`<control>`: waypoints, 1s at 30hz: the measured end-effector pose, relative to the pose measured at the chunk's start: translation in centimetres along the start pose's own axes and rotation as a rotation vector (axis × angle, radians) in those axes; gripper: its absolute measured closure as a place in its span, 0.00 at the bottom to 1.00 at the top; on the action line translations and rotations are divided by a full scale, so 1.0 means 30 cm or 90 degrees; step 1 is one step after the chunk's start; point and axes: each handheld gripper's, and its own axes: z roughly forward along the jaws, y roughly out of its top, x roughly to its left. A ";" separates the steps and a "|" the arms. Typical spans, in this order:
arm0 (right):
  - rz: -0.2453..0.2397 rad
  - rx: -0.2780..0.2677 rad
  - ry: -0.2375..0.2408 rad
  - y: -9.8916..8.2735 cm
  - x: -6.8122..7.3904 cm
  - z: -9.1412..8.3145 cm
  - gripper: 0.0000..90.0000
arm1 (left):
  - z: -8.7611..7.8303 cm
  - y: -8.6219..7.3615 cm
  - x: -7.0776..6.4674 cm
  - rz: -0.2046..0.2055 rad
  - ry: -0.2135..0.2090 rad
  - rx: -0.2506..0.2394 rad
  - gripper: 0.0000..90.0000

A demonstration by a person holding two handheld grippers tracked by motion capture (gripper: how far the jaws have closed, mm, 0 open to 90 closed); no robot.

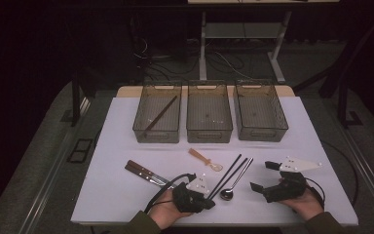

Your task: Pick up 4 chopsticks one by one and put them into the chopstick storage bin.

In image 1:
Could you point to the person's right hand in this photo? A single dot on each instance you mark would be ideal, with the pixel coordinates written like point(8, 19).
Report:
point(305, 204)

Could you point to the metal floor rail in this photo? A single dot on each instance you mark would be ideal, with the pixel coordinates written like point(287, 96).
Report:
point(370, 175)
point(50, 178)

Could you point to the black chopstick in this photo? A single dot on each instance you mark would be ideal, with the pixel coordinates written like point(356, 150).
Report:
point(232, 177)
point(227, 172)

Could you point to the black metal stand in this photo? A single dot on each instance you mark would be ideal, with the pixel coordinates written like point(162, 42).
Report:
point(75, 104)
point(343, 107)

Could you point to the white metal desk frame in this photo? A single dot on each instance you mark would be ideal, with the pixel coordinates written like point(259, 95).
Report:
point(203, 48)

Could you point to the brown chopstick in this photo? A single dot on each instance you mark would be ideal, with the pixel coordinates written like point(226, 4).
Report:
point(160, 114)

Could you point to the smoky transparent plastic bin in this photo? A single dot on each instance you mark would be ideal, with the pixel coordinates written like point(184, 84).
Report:
point(259, 112)
point(208, 112)
point(158, 112)

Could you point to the metal spoon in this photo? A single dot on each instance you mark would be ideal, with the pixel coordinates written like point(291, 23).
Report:
point(227, 194)

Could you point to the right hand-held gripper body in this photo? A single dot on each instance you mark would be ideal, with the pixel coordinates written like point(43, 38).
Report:
point(285, 188)

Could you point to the white table mat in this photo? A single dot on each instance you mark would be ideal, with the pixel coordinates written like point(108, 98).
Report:
point(110, 201)

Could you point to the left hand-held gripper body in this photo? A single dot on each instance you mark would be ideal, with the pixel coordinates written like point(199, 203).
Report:
point(188, 200)

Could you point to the person's left hand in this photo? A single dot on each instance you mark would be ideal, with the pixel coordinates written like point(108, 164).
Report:
point(167, 211)

